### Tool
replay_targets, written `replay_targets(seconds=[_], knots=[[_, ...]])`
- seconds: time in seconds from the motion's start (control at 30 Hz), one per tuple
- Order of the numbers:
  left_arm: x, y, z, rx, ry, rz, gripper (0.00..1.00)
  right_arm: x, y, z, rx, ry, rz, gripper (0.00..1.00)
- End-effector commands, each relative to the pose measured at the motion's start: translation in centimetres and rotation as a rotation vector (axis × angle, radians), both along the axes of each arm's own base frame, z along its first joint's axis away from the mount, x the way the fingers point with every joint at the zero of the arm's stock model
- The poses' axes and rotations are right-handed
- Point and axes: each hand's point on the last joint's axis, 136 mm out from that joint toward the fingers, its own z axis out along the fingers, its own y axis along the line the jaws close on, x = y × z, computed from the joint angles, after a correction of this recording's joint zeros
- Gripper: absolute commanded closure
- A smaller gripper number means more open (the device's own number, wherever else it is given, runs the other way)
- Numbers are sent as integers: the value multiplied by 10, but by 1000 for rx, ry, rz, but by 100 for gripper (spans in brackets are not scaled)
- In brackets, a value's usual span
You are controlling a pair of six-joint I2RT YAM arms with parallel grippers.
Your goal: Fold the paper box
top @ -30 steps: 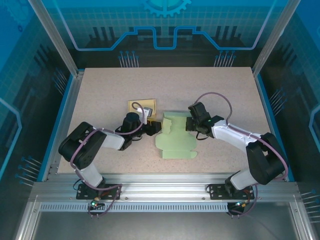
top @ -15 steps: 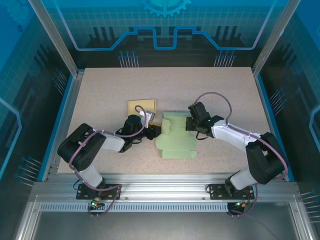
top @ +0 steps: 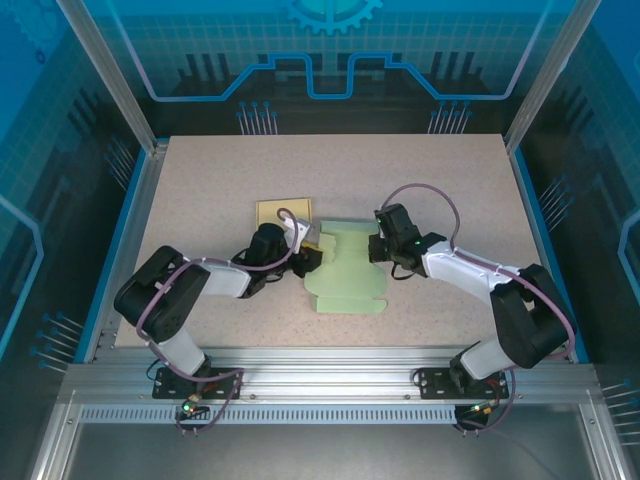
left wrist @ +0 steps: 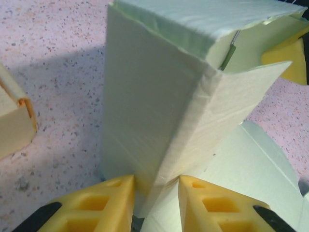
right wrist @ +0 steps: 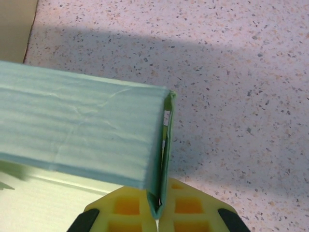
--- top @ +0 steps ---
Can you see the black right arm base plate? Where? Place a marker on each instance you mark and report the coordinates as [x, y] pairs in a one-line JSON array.
[[435, 382]]

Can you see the yellow paper box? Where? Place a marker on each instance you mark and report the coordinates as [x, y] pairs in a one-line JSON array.
[[272, 212]]

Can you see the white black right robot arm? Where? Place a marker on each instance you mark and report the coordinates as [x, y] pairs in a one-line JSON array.
[[530, 315]]

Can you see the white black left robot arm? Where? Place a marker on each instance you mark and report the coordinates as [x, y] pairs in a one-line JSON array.
[[160, 295]]

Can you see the aluminium corner post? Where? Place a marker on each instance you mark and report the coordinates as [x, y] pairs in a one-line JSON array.
[[545, 85], [115, 85]]

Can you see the aluminium frame rail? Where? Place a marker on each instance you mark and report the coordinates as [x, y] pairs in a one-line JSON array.
[[325, 375]]

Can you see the green paper box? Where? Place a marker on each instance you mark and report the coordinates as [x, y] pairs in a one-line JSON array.
[[345, 285]]

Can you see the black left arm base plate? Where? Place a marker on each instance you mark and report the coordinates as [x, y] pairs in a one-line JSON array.
[[170, 387]]

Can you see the small adapter board with LED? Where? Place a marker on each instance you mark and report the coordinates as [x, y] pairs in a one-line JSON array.
[[480, 409], [192, 407]]

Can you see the blue side panel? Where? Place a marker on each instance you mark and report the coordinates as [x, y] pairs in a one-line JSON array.
[[531, 200], [132, 200]]

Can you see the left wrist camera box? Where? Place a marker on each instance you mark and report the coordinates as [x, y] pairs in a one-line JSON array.
[[305, 234]]

